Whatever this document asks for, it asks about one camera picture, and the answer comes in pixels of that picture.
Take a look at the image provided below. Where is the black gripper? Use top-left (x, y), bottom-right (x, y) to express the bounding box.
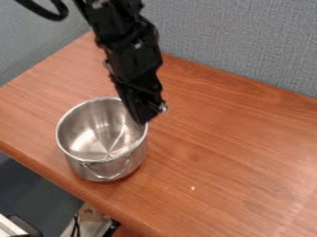
top-left (95, 27), bottom-right (166, 125)

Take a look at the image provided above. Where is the stainless steel pot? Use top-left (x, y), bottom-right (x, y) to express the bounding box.
top-left (55, 96), bottom-right (148, 182)

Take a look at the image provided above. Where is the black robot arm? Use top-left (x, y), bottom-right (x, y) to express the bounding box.
top-left (75, 0), bottom-right (166, 124)

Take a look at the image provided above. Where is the white object bottom left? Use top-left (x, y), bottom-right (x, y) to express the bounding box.
top-left (0, 214), bottom-right (43, 237)

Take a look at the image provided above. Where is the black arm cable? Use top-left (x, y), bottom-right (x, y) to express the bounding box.
top-left (13, 0), bottom-right (69, 22)

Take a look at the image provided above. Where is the table leg bracket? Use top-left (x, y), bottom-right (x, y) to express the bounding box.
top-left (59, 203), bottom-right (120, 237)

